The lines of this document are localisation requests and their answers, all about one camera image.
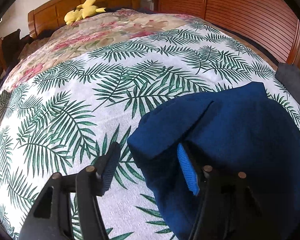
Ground wooden louvred wardrobe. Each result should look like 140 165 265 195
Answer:
154 0 300 67

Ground floral quilt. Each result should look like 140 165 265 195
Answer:
2 9 196 92

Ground wooden headboard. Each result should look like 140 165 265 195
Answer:
28 0 141 39

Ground palm leaf bed sheet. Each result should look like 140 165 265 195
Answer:
0 21 300 239

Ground yellow plush toy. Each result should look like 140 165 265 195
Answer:
64 0 106 25

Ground wooden chair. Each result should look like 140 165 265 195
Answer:
0 29 33 70

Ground navy blue suit jacket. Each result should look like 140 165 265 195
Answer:
127 82 300 239

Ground dark grey garment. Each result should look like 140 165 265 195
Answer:
275 63 300 104

